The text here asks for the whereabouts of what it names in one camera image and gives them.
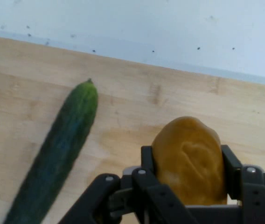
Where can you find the long dark green cucumber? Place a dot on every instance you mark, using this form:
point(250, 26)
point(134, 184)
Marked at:
point(62, 151)

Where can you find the light wooden cutting board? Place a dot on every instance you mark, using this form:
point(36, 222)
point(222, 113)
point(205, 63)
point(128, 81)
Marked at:
point(169, 98)

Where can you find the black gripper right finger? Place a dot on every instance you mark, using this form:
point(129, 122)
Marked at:
point(256, 196)

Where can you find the yellow-brown potato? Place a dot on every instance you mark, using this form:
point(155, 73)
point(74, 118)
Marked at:
point(190, 158)

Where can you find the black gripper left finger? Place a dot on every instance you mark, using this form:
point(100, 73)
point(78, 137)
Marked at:
point(132, 200)

